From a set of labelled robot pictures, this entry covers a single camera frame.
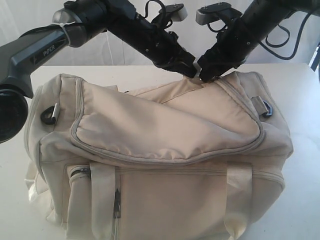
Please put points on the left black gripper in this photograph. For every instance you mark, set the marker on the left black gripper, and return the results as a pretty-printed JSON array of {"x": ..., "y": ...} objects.
[{"x": 163, "y": 49}]

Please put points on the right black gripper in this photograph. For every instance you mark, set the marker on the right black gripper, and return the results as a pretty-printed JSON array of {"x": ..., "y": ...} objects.
[{"x": 231, "y": 50}]

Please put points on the beige duffel bag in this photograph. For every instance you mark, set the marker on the beige duffel bag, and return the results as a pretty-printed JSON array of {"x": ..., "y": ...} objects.
[{"x": 186, "y": 160}]

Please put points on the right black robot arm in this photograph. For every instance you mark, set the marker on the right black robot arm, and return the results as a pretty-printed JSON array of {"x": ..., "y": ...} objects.
[{"x": 262, "y": 16}]

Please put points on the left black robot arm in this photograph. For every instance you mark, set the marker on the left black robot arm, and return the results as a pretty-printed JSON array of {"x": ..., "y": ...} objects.
[{"x": 74, "y": 25}]

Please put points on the white backdrop curtain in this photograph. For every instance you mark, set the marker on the white backdrop curtain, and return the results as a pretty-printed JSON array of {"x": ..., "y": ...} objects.
[{"x": 81, "y": 20}]

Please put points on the dark stand at right edge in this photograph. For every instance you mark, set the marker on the dark stand at right edge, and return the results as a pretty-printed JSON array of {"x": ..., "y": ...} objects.
[{"x": 315, "y": 60}]

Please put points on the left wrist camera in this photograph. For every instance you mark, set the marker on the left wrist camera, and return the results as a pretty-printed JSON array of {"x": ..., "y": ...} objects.
[{"x": 174, "y": 12}]

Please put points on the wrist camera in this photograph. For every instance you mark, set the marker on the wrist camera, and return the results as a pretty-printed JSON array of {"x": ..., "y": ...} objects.
[
  {"x": 209, "y": 13},
  {"x": 174, "y": 12}
]

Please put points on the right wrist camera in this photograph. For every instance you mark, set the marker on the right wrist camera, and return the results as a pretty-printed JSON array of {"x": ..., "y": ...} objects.
[{"x": 209, "y": 13}]

